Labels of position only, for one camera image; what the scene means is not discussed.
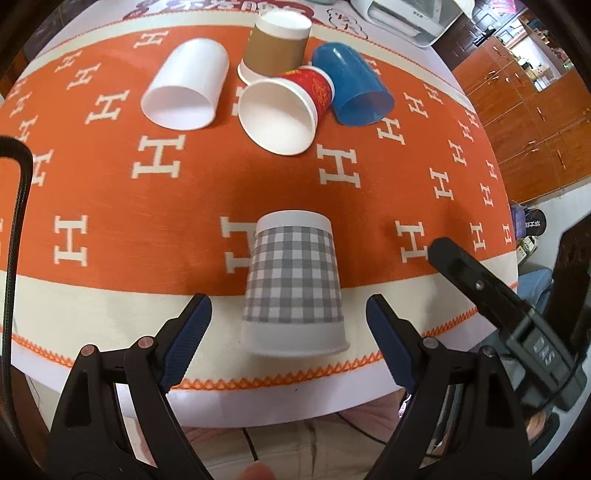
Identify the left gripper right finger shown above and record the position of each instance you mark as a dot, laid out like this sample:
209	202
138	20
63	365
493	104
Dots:
488	439

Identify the white plastic cup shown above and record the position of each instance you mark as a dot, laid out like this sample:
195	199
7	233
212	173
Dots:
184	93

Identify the grey checked paper cup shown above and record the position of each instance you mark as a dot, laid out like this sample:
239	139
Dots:
293	297

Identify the brown sleeve paper cup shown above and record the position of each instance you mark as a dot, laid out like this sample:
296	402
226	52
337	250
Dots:
276	45

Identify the white countertop appliance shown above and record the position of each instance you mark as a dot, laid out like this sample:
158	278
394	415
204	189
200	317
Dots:
420	22

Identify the person's left hand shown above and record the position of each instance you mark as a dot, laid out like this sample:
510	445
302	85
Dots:
257	471

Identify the red paper cup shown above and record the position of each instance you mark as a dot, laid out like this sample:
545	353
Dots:
281	114

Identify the blue plastic cup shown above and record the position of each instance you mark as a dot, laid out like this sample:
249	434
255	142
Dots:
361	98

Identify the orange H-pattern table cloth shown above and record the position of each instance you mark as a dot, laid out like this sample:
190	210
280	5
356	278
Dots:
127	220

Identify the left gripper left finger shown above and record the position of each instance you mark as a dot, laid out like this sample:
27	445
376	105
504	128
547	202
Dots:
88	439

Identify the wooden cabinet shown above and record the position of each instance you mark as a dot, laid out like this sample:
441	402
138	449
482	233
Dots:
530	98

